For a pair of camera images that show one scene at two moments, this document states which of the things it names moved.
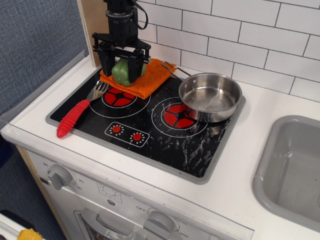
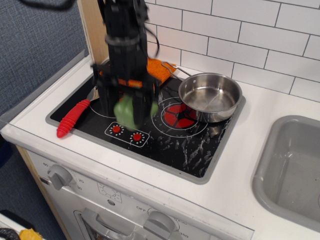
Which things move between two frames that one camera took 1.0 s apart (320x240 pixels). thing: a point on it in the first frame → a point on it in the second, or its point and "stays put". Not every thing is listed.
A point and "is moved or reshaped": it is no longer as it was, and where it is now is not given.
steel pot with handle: [207, 97] stays put
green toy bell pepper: [120, 71] is moved or reshaped
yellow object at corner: [29, 234] stays put
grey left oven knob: [59, 176] stays put
